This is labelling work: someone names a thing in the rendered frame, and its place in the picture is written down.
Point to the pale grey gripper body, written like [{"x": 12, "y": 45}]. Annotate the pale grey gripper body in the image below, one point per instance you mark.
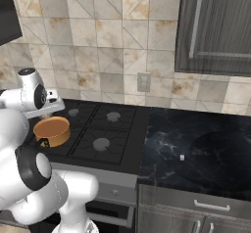
[{"x": 45, "y": 109}]

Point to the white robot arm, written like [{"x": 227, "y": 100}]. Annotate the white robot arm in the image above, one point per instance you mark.
[{"x": 19, "y": 178}]

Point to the orange saucepan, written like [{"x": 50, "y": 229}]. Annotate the orange saucepan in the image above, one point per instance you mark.
[{"x": 54, "y": 133}]

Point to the white sugar cube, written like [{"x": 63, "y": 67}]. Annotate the white sugar cube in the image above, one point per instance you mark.
[{"x": 182, "y": 158}]

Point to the black gas hob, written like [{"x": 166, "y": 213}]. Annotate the black gas hob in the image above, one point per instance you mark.
[{"x": 108, "y": 135}]

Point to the grey oven control panel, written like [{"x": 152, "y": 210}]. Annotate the grey oven control panel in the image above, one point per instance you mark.
[{"x": 117, "y": 186}]

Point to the silver oven knob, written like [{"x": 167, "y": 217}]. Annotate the silver oven knob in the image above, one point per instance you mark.
[{"x": 114, "y": 193}]

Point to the black oven door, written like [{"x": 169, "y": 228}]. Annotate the black oven door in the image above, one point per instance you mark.
[{"x": 111, "y": 214}]

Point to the grey wooden drawer front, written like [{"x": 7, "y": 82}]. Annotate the grey wooden drawer front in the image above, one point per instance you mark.
[{"x": 183, "y": 199}]

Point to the grey wooden base cupboard door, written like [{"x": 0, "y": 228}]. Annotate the grey wooden base cupboard door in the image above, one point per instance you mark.
[
  {"x": 166, "y": 220},
  {"x": 232, "y": 226}
]

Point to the grey wall socket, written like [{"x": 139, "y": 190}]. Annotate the grey wall socket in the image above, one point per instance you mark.
[{"x": 143, "y": 82}]

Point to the dark wall cupboard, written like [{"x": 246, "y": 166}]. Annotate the dark wall cupboard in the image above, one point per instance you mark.
[{"x": 8, "y": 11}]

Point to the dark grey wall cupboard door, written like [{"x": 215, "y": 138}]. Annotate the dark grey wall cupboard door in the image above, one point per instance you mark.
[{"x": 225, "y": 28}]

